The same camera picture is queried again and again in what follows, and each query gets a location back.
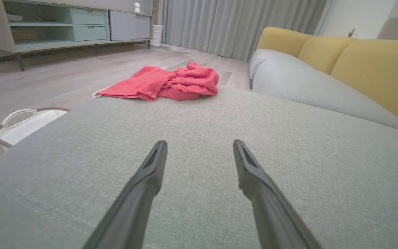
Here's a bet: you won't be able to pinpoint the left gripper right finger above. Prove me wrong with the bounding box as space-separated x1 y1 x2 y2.
233 139 323 249

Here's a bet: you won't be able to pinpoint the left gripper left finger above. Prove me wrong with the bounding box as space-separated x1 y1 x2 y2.
82 140 168 249

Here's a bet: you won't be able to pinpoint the red mesh shorts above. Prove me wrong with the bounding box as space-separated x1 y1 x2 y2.
94 62 220 101

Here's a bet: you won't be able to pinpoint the large grey sofa ottoman cushion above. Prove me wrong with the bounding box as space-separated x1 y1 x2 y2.
0 86 398 249

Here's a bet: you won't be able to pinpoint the long grey sofa seat cushion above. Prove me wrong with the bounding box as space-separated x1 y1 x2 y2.
253 59 398 133

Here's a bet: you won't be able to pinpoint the white laundry basket brown rim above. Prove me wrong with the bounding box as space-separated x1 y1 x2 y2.
0 107 72 150

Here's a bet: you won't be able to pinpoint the short grey sofa seat cushion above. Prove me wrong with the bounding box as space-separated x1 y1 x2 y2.
249 49 312 89

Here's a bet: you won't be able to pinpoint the medium yellow sofa back cushion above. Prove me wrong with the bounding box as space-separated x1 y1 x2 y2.
298 35 358 75

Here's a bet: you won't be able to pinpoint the small yellow sofa back cushion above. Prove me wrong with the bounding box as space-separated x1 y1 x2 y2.
257 27 314 58

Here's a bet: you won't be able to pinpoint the white ribbed vase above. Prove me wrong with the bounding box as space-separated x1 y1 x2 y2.
150 24 164 47

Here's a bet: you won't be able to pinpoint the large yellow sofa back cushion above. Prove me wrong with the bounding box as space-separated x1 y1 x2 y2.
330 39 398 136

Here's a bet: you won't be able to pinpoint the long cabinet with mint shelves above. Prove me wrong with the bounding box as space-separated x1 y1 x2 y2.
0 0 153 72

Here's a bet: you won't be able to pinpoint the grey pleated curtain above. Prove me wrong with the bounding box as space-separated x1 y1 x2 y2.
158 0 328 63

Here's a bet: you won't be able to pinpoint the brown box on shelf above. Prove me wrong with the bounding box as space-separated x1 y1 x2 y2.
11 29 36 43

